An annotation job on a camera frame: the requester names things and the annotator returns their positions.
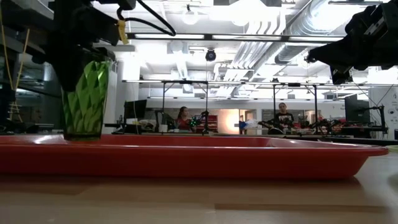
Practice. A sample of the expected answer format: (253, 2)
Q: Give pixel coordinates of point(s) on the light green round plate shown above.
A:
(393, 149)

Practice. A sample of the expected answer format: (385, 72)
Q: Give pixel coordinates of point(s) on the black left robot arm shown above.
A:
(124, 3)

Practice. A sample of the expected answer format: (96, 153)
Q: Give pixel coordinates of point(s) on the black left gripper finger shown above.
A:
(70, 65)
(104, 53)

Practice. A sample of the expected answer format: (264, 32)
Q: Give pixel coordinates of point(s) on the red plastic tray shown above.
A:
(186, 161)

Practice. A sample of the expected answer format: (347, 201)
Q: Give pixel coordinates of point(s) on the green faceted plastic cup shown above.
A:
(88, 109)

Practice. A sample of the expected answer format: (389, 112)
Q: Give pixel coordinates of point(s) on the person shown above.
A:
(283, 116)
(184, 123)

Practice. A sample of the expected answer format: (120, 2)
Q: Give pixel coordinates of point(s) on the black aluminium table frame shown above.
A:
(342, 140)

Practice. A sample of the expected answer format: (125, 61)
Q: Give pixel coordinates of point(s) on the yellow label tag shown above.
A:
(122, 31)

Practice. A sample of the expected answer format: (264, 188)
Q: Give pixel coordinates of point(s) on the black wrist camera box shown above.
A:
(340, 76)

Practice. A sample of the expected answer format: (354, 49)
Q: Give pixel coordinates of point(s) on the black computer monitor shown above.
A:
(356, 110)
(135, 109)

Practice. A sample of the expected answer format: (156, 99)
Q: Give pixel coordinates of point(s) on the black round hanging camera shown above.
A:
(210, 55)

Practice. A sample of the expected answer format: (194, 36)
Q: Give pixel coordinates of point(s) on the black metal rig frame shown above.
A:
(206, 105)
(315, 105)

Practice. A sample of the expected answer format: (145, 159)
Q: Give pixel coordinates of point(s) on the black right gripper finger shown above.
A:
(332, 56)

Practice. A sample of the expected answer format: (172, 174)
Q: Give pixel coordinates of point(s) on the red tool cabinet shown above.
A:
(212, 123)

